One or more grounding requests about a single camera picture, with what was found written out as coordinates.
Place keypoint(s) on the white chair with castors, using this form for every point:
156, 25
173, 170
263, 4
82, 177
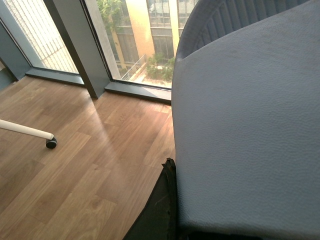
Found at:
51, 141

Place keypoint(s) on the left gripper black camera finger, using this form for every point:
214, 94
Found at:
158, 219

